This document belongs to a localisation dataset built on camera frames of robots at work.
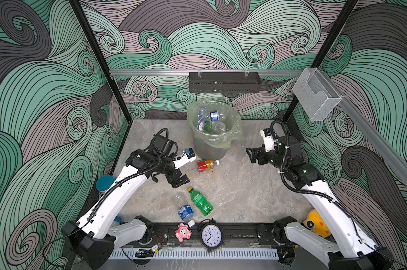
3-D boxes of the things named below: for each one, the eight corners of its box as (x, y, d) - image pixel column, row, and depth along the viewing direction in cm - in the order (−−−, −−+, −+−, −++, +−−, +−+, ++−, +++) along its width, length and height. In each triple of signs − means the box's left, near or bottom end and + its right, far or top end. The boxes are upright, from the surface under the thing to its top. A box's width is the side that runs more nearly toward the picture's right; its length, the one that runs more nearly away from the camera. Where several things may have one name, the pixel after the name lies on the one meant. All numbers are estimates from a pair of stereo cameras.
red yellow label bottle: (198, 173, 95) (198, 169, 91) (196, 165, 98) (196, 161, 94) (219, 168, 97) (220, 164, 93) (217, 161, 100) (217, 157, 96)
